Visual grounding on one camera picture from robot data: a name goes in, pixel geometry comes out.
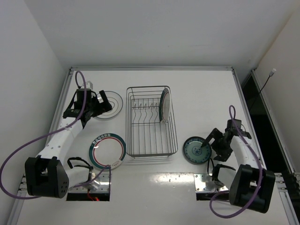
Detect white plate thin green rings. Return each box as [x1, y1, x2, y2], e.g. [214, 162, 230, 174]
[93, 90, 124, 120]

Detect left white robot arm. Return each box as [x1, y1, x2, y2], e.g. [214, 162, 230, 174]
[25, 88, 112, 198]

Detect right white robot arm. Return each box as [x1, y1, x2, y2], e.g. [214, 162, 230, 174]
[202, 119, 275, 213]

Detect small blue patterned plate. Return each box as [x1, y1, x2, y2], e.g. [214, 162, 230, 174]
[183, 136, 212, 165]

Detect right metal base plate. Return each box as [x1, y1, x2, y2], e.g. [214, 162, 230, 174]
[194, 173, 228, 194]

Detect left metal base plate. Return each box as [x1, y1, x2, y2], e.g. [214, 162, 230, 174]
[68, 167, 112, 194]

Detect green red rim plate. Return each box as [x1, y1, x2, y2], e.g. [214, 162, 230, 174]
[89, 133, 127, 169]
[159, 88, 172, 123]

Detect grey wire dish rack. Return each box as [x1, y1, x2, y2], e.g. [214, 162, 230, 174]
[126, 85, 178, 158]

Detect metal base plate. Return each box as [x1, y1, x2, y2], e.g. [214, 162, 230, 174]
[194, 173, 228, 194]
[68, 167, 112, 194]

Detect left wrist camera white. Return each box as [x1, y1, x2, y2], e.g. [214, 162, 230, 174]
[83, 81, 93, 90]

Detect black wall cable white plug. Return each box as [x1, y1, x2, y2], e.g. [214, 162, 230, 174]
[249, 68, 277, 111]

